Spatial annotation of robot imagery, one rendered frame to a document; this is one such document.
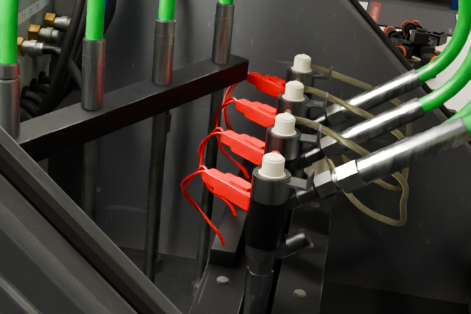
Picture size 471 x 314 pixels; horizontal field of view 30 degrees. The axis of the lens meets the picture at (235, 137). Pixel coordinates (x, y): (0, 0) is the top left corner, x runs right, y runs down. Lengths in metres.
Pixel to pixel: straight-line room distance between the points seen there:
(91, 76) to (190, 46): 0.25
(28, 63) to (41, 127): 0.23
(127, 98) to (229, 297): 0.19
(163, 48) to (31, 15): 0.18
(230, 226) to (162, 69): 0.15
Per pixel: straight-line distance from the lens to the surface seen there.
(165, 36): 0.78
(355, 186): 0.62
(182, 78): 0.81
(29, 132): 0.69
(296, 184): 0.63
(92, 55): 0.71
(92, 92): 0.72
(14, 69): 0.65
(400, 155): 0.62
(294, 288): 0.74
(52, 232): 0.29
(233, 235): 0.77
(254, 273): 0.67
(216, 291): 0.72
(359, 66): 0.93
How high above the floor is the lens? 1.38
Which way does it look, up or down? 24 degrees down
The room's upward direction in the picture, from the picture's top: 6 degrees clockwise
